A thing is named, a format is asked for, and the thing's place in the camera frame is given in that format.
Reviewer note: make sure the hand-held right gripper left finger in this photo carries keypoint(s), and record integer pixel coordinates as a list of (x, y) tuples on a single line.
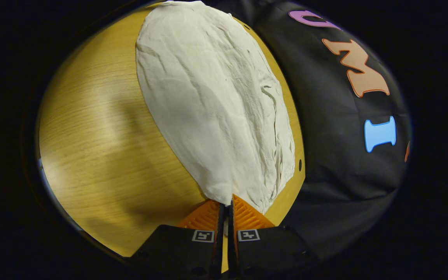
[(219, 233)]

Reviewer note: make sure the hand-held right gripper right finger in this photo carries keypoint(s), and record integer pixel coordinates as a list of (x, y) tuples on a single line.
[(231, 233)]

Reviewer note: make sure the black backdrop cloth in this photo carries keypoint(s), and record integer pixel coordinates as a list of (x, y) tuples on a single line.
[(325, 155)]

